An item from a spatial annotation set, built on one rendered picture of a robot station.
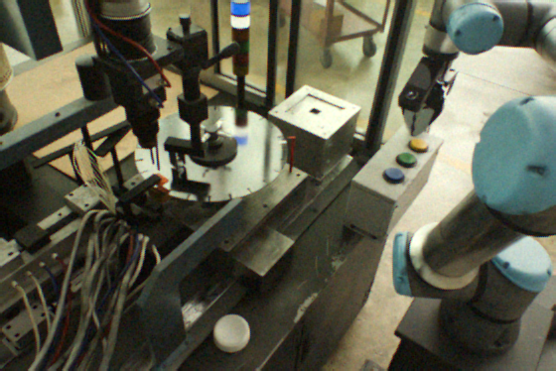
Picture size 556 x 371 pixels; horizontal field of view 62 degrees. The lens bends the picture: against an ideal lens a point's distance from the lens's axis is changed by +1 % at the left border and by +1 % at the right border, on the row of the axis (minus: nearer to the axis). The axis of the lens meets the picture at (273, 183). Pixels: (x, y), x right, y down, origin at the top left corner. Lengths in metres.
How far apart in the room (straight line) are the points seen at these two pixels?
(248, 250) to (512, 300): 0.50
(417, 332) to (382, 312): 0.92
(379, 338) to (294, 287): 0.89
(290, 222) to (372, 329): 0.86
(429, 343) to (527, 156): 0.60
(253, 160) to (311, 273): 0.28
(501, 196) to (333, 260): 0.63
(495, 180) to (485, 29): 0.36
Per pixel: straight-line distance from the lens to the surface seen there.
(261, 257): 0.97
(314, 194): 1.19
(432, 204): 2.40
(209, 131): 0.98
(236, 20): 1.17
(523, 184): 0.48
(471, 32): 0.82
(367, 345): 1.84
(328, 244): 1.10
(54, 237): 1.03
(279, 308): 0.99
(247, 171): 0.96
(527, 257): 0.91
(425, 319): 1.04
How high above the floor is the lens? 1.58
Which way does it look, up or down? 43 degrees down
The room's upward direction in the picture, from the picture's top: 3 degrees clockwise
